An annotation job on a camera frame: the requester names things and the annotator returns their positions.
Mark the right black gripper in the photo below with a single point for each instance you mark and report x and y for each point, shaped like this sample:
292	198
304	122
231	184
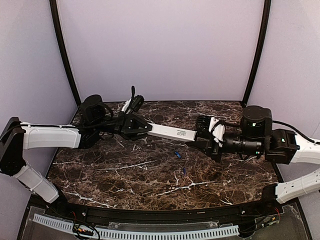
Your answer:
215	146

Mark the black front rail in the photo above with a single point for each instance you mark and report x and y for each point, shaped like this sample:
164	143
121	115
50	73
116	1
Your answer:
237	214

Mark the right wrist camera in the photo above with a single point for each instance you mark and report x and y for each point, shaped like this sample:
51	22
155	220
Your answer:
217	130

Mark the black frame post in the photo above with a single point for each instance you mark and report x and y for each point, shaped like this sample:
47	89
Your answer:
258	51
63	51

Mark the right black frame post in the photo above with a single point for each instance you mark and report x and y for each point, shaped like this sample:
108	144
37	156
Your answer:
258	51

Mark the left black frame post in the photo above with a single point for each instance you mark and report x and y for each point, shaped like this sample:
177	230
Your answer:
63	51

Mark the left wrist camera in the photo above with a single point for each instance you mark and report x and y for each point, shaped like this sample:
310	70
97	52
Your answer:
133	104

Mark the left grey cable duct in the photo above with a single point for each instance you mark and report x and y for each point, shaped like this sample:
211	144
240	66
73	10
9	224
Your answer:
66	226

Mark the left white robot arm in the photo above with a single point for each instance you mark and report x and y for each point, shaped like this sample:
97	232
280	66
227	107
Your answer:
96	118

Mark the white remote control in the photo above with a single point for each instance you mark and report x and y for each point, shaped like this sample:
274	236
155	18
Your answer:
172	133

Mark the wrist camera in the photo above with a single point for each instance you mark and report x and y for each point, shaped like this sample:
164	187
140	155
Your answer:
133	104
217	130

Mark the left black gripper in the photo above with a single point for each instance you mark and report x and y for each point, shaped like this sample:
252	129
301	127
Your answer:
122	127

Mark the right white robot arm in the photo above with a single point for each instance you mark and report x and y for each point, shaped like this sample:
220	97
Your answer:
255	138

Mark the right grey cable duct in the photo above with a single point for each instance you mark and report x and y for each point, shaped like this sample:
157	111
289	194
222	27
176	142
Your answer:
206	234

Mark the grey cable duct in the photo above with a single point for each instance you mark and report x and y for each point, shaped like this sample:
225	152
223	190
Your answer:
206	234
66	226

